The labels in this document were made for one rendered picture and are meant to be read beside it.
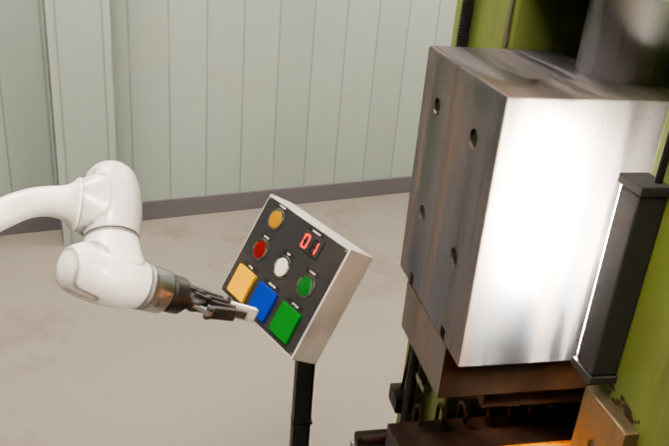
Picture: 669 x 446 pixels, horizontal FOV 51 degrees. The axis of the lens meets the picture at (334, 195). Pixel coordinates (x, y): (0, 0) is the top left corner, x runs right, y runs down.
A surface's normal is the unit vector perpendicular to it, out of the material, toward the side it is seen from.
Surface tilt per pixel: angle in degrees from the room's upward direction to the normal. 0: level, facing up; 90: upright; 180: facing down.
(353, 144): 90
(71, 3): 90
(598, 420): 90
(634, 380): 90
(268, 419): 0
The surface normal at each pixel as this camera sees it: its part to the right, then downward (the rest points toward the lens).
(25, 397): 0.08, -0.92
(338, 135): 0.41, 0.39
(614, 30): -0.73, 0.22
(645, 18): -0.35, 0.34
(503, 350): 0.19, 0.40
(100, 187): 0.32, -0.56
